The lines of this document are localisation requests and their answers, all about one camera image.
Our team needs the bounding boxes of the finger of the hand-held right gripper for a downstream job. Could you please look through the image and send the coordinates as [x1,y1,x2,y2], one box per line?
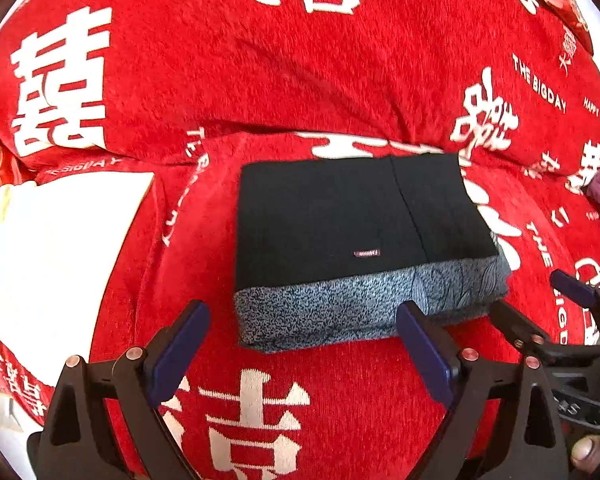
[489,300,561,362]
[550,269,600,353]

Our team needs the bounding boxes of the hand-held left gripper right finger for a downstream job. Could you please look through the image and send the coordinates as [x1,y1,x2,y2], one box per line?
[396,301,571,480]

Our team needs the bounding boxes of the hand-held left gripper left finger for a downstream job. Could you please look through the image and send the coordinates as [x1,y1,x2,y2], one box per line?
[27,300,213,480]

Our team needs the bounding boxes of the black pants with grey waistband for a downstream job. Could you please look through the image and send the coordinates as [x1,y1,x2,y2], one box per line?
[232,152,512,354]

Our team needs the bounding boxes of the person's right hand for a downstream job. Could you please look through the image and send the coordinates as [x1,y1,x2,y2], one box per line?
[570,432,600,476]

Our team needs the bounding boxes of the white sheet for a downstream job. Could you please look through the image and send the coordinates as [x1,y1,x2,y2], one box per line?
[0,172,157,387]

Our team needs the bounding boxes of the cream cloth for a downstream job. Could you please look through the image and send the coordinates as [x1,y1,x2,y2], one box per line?
[0,184,38,225]

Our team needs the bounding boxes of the red printed blanket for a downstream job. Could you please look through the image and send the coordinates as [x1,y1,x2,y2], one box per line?
[0,0,600,480]

